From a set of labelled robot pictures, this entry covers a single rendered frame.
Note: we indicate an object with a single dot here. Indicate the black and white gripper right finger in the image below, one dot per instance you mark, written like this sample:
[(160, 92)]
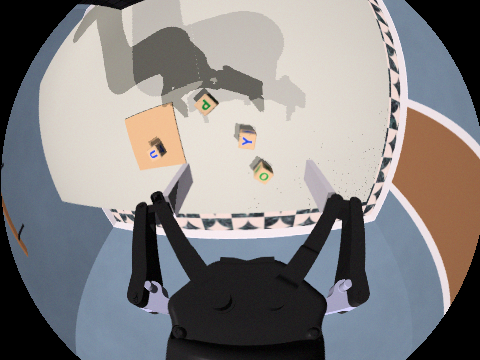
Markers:
[(350, 288)]

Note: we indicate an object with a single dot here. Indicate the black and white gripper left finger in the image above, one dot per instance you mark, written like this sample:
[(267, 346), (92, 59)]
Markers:
[(146, 289)]

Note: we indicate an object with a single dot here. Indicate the wooden letter block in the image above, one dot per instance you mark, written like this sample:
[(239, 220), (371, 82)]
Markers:
[(247, 139), (263, 173), (206, 104), (156, 152)]

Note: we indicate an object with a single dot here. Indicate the peach flat mat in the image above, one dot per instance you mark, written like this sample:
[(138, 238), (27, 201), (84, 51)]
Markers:
[(150, 127)]

